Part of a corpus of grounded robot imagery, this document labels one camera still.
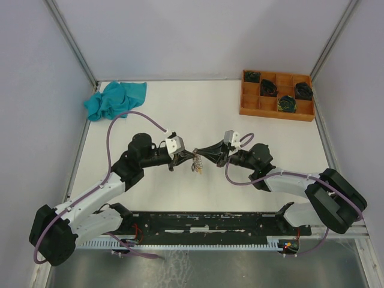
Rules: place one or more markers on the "dark rolled sock right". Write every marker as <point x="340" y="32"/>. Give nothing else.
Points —
<point x="303" y="91"/>

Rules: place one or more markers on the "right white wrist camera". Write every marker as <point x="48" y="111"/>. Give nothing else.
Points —
<point x="232" y="140"/>

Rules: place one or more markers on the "wooden compartment tray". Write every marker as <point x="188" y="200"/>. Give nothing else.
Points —
<point x="253" y="104"/>

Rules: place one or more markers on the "aluminium corner post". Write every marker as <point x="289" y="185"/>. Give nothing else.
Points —
<point x="335" y="35"/>
<point x="59" y="19"/>

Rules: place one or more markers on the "dark rolled sock top-left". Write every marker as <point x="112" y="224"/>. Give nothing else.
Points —
<point x="252" y="76"/>

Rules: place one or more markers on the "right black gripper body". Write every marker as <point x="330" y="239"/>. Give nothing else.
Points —
<point x="224" y="155"/>

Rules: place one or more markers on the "right aluminium corner post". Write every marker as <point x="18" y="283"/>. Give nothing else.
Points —
<point x="335" y="35"/>

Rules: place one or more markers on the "teal cloth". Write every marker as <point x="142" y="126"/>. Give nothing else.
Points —
<point x="117" y="97"/>

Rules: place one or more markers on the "dark rolled sock blue-yellow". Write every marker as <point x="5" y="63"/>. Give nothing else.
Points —
<point x="287" y="104"/>

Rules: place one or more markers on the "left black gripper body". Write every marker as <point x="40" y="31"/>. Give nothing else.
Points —
<point x="174" y="161"/>

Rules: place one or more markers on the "white cable duct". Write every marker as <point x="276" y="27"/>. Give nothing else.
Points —
<point x="109" y="243"/>

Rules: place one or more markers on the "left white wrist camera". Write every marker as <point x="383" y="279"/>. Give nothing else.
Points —
<point x="174" y="144"/>

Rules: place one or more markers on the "left aluminium corner post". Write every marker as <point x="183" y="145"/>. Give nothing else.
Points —
<point x="59" y="19"/>

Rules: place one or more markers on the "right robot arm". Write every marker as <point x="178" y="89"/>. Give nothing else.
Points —
<point x="332" y="200"/>

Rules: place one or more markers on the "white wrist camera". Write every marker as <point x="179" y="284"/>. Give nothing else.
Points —
<point x="232" y="140"/>
<point x="174" y="144"/>

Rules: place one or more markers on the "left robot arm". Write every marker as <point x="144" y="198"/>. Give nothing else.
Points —
<point x="57" y="232"/>

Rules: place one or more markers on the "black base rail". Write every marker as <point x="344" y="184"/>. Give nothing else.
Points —
<point x="204" y="227"/>

